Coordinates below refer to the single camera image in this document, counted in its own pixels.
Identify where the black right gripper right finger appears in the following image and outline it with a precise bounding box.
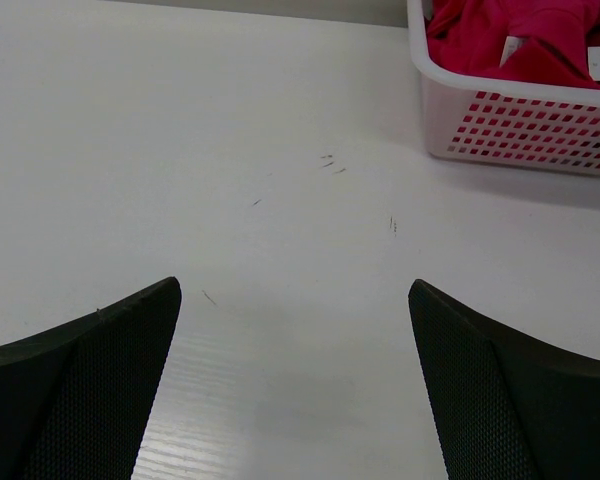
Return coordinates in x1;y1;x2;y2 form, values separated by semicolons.
408;279;600;479

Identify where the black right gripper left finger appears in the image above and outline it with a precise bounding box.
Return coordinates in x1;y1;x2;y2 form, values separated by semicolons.
0;277;181;479

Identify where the white plastic laundry basket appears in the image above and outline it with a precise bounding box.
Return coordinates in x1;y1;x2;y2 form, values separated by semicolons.
407;1;600;176

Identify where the dark red t shirt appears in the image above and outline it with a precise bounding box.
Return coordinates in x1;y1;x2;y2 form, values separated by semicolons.
425;1;600;90

